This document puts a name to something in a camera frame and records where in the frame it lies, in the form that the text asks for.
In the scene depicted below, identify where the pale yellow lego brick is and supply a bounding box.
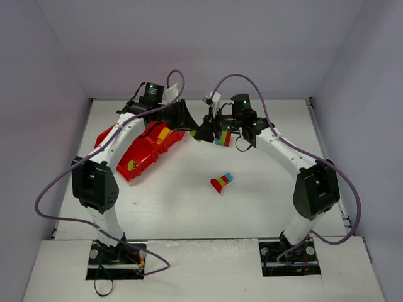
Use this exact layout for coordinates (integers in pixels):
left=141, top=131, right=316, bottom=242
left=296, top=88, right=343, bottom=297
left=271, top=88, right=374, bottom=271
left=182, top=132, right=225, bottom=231
left=158, top=127, right=171, bottom=141

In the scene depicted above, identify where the green curved lego piece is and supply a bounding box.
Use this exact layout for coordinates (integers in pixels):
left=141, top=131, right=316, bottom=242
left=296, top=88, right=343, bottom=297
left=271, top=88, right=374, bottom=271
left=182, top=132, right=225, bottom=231
left=127, top=160, right=136, bottom=171

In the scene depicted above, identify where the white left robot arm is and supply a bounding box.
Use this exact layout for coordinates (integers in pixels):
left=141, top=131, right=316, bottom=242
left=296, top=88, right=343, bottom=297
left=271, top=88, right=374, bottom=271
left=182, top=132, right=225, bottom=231
left=72, top=83, right=198, bottom=249

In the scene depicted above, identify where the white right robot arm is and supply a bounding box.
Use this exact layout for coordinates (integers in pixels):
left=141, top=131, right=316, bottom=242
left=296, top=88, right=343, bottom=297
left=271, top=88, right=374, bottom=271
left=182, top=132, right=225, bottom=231
left=194, top=94, right=340, bottom=247

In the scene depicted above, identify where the cyan green red brick stack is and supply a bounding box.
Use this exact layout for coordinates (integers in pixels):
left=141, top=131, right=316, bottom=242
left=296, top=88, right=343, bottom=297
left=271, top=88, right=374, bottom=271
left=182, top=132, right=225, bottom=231
left=215, top=131, right=232, bottom=147

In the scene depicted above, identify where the red divided plastic bin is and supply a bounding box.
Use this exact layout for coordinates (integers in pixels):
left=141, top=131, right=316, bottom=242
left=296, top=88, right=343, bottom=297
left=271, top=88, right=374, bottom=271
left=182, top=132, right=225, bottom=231
left=94, top=119, right=186, bottom=183

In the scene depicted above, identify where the red green cyan brick tower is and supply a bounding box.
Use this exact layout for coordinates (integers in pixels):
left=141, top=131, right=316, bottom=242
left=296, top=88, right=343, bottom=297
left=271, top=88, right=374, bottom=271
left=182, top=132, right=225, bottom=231
left=210, top=172, right=233, bottom=194

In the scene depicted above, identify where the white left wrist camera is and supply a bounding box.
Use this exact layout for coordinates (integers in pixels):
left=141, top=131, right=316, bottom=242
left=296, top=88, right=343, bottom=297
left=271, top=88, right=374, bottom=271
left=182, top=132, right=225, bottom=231
left=163, top=83, right=183, bottom=103

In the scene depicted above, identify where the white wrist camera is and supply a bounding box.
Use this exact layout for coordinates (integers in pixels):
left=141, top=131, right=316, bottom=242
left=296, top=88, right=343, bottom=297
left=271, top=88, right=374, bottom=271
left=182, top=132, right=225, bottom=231
left=163, top=83, right=183, bottom=103
left=203, top=91, right=221, bottom=117

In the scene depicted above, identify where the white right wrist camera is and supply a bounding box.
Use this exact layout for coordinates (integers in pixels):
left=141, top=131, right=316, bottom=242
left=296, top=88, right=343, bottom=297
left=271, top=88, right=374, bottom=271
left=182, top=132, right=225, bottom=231
left=203, top=91, right=221, bottom=117

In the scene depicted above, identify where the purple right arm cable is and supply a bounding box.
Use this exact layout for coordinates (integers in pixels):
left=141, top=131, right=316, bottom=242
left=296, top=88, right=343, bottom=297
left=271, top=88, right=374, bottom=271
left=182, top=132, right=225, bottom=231
left=211, top=74, right=361, bottom=265

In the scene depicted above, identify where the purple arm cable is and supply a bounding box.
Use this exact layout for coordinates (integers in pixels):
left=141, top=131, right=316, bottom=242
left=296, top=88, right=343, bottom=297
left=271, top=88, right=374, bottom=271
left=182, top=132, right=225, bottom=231
left=211, top=74, right=361, bottom=265
left=33, top=69, right=186, bottom=279

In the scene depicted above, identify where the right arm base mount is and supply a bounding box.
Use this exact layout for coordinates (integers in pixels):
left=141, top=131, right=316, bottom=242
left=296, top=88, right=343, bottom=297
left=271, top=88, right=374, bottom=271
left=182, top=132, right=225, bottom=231
left=259, top=239, right=321, bottom=277

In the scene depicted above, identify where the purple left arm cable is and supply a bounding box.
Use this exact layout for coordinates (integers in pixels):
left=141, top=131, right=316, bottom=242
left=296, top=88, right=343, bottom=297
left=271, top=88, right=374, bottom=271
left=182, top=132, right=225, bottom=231
left=33, top=69, right=186, bottom=279

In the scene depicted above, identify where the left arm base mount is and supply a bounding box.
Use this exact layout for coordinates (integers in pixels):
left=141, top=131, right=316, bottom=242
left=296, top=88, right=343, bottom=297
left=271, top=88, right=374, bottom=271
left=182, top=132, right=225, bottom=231
left=86, top=240, right=147, bottom=281

